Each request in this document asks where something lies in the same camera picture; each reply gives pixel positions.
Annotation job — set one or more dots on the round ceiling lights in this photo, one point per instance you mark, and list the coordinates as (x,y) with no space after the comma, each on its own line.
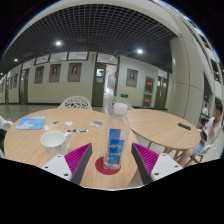
(58,43)

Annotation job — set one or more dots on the black bag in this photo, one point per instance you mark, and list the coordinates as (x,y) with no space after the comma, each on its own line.
(2,140)

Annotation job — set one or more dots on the green exit sign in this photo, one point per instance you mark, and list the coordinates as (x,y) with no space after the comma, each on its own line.
(124,95)

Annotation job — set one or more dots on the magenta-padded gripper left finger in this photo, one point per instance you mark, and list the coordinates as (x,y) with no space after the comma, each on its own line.
(57,166)

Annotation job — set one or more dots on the small black flat device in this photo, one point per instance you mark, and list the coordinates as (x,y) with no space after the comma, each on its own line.
(184,126)

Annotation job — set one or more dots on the smaller round wooden table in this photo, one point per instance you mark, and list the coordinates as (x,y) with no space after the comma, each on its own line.
(160,128)

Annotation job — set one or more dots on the light blue mouse pad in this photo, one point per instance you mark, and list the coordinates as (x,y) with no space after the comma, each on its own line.
(30,122)

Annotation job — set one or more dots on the small clear plastic packet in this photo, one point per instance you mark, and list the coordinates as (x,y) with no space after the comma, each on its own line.
(96,124)

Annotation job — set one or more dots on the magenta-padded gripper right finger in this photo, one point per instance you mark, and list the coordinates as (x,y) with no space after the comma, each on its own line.
(165,165)

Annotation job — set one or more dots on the framed wall portraits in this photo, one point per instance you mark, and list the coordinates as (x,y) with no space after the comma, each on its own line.
(74,72)

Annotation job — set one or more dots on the clear blue-labelled water bottle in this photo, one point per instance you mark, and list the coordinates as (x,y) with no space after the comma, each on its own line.
(116,143)

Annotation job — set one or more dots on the person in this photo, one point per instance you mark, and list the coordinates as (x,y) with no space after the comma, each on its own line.
(210,131)
(205,111)

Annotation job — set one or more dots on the white paper scrap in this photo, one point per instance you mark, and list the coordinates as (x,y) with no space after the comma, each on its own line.
(69,123)

